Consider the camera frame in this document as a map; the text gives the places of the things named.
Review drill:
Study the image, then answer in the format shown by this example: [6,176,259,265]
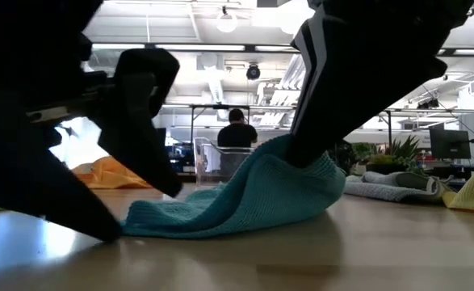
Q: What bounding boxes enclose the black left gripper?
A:
[0,0,115,118]

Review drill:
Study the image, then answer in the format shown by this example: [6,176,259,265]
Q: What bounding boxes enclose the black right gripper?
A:
[287,0,474,169]

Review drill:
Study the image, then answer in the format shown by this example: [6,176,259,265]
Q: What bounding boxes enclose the teal microfiber towel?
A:
[120,133,347,239]

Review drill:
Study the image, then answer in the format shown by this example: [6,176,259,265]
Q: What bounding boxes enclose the grey microfiber towel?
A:
[343,170,456,205]

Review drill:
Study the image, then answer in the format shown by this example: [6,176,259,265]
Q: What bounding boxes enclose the orange microfiber towel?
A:
[72,155,153,190]

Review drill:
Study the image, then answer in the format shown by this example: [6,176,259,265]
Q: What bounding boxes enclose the black round ceiling fixture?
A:
[245,63,262,81]

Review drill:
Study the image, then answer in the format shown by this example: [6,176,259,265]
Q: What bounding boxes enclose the clear plastic bin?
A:
[192,136,258,188]

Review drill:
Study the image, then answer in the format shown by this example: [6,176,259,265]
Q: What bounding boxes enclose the person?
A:
[216,108,259,149]

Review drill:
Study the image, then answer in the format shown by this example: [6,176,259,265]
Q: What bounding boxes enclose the black ceiling track spotlight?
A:
[417,98,440,110]

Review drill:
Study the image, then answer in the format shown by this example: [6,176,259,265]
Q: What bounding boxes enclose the potted succulent plant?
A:
[351,134,428,176]

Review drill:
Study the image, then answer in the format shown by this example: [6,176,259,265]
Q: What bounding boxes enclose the black computer monitor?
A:
[429,128,472,160]

